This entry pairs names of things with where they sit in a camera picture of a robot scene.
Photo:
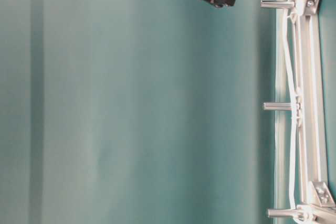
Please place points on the metal pin upper corner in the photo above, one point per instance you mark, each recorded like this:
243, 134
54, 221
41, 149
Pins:
277, 4

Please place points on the metal pin corner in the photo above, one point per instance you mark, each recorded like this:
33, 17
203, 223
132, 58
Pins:
277, 4
283, 213

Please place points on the metal pin middle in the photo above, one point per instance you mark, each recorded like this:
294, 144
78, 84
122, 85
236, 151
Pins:
276, 106

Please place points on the metal pin lower corner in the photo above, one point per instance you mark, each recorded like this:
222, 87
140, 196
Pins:
283, 213

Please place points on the square aluminium extrusion frame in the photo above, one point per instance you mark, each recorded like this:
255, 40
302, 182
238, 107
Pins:
304, 169

